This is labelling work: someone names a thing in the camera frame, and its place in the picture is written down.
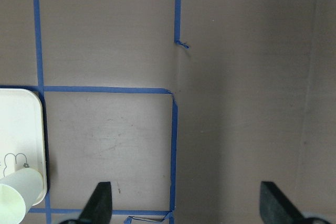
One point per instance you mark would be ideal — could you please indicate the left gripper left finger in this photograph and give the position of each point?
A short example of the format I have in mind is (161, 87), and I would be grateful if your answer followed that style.
(98, 209)

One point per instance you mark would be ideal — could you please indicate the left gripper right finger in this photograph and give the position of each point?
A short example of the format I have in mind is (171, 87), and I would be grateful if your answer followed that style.
(275, 207)

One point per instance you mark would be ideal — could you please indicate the cream white plastic cup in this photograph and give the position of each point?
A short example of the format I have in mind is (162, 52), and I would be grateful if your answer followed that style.
(19, 192)

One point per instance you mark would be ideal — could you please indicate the cream plastic tray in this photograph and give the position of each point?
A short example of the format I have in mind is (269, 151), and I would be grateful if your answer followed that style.
(22, 135)

